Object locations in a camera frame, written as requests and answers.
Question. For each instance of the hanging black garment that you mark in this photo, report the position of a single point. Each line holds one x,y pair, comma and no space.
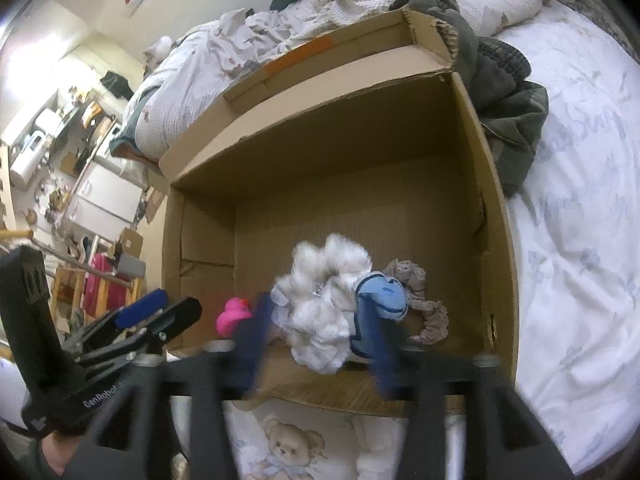
117,85

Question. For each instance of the beige floral scrunchie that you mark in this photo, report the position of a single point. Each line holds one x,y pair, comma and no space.
422,300

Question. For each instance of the brown cardboard box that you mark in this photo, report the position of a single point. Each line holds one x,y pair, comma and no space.
350,185

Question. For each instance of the white fluffy soft toy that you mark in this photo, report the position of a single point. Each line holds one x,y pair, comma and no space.
320,305

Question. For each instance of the white floral quilt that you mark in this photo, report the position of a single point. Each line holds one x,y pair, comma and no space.
200,85

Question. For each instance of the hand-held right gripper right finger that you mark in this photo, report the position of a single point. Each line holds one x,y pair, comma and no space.
389,360

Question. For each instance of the person's left hand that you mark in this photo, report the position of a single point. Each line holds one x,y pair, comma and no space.
57,455

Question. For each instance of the light blue plush toy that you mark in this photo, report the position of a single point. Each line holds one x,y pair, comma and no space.
382,302

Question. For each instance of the small brown carton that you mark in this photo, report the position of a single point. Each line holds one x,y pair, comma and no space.
131,242

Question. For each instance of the pink cloth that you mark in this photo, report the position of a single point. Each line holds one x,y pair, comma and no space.
97,282

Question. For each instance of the pink plush toy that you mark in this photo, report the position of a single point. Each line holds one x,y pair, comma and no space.
232,317

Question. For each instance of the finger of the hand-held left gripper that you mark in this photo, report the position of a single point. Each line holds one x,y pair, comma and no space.
172,315
140,307

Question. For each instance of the white cabinet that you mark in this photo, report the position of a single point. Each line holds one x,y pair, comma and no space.
107,195

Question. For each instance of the olive green clothing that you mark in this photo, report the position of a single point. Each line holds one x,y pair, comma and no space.
515,135

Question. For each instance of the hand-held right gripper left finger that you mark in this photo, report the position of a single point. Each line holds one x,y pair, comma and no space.
250,345

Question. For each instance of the patterned knit blanket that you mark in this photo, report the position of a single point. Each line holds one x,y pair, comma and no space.
590,0

